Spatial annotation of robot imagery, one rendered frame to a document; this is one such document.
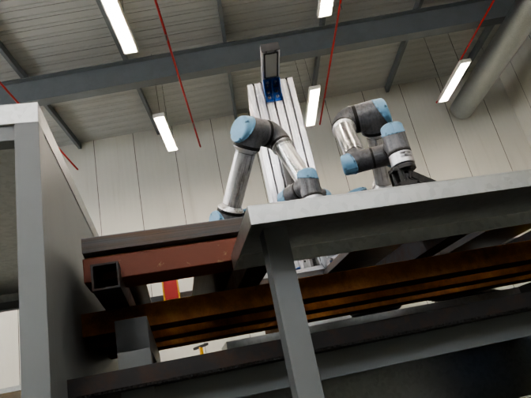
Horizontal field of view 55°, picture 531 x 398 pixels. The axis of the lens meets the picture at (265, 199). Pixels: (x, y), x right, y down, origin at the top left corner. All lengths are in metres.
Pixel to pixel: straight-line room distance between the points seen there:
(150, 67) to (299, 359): 9.96
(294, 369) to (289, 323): 0.07
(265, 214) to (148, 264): 0.37
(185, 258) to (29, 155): 0.35
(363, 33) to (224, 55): 2.82
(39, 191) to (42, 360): 0.27
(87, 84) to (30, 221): 9.88
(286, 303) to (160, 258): 0.32
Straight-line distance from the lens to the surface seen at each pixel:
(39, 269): 0.88
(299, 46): 10.61
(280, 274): 0.83
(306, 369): 0.82
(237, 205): 2.17
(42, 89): 11.02
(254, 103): 2.73
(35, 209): 0.91
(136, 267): 1.04
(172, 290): 1.60
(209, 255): 1.05
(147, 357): 1.02
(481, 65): 12.17
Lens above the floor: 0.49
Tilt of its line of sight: 20 degrees up
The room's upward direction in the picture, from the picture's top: 12 degrees counter-clockwise
